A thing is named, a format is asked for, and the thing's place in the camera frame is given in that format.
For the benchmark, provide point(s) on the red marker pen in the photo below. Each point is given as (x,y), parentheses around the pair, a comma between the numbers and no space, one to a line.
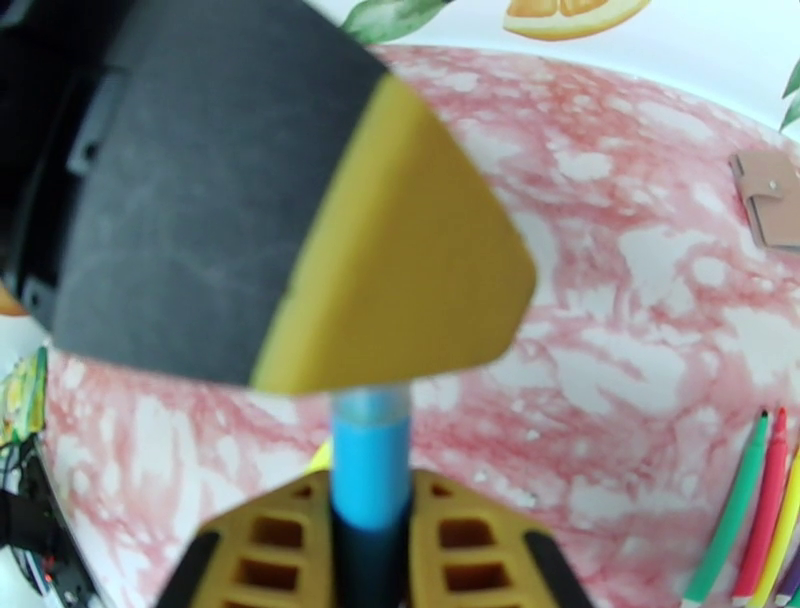
(765,500)

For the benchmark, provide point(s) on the blue marker pen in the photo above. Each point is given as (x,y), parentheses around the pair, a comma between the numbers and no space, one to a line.
(372,475)

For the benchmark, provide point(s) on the purple marker pen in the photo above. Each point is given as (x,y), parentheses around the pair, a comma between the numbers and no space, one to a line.
(790,581)

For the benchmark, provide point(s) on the green yellow candy bag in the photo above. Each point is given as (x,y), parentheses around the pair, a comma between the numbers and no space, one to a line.
(22,394)

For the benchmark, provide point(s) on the yellow marker pen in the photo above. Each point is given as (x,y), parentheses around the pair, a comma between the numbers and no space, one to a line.
(781,537)
(320,459)

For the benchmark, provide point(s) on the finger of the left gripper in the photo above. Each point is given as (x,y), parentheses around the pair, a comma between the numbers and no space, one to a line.
(281,219)

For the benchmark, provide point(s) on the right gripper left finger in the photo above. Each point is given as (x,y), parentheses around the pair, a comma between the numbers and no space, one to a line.
(275,550)

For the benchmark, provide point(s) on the green marker pen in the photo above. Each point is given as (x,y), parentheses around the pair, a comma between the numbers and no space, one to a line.
(731,506)

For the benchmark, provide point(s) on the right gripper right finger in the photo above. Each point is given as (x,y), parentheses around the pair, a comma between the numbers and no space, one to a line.
(469,556)

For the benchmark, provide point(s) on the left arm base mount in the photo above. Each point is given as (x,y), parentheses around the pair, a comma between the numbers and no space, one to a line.
(25,519)

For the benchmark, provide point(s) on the clear pen cap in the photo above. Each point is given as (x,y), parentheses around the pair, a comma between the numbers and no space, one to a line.
(372,406)

